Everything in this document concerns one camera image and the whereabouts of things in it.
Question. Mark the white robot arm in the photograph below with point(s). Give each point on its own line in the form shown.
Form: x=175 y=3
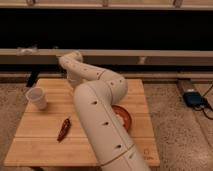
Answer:
x=96 y=90

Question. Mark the blue power adapter box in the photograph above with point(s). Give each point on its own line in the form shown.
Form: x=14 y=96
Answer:
x=193 y=99

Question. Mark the long wooden bench rail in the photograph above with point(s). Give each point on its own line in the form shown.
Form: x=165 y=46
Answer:
x=108 y=57

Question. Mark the wooden table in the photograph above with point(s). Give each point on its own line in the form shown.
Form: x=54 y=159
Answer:
x=35 y=141

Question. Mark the orange round plate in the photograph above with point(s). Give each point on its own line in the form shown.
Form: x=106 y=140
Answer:
x=125 y=114

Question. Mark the dried red chili pepper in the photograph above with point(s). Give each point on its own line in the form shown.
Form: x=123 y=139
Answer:
x=64 y=130

